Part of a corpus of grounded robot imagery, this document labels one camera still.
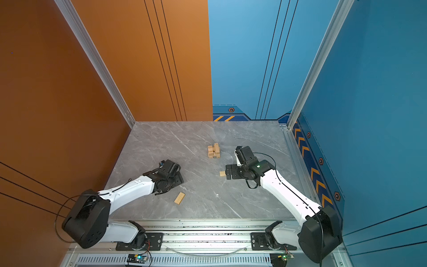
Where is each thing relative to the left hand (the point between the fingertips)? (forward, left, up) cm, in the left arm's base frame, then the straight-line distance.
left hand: (178, 179), depth 90 cm
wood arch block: (+18, -20, +4) cm, 28 cm away
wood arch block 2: (+19, -16, +1) cm, 25 cm away
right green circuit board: (-34, -51, -2) cm, 61 cm away
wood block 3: (-10, -2, -1) cm, 10 cm away
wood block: (+5, -24, -2) cm, 25 cm away
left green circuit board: (-35, +13, -4) cm, 38 cm away
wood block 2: (+16, -17, +1) cm, 23 cm away
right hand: (-1, -29, +11) cm, 31 cm away
